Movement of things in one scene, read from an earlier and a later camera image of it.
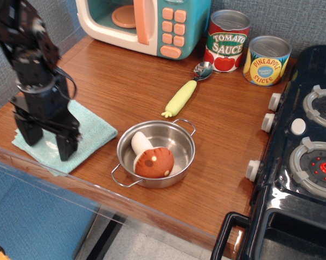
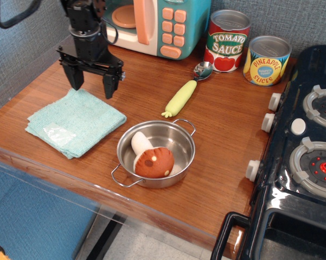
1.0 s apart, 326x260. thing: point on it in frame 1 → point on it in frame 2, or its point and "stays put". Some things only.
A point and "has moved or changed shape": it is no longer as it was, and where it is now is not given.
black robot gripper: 45,104 → 88,49
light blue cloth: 46,154 has moved or changed shape
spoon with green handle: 202,70 stays put
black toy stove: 293,213 stays put
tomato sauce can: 228,32 stays put
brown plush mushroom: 151,162 stays put
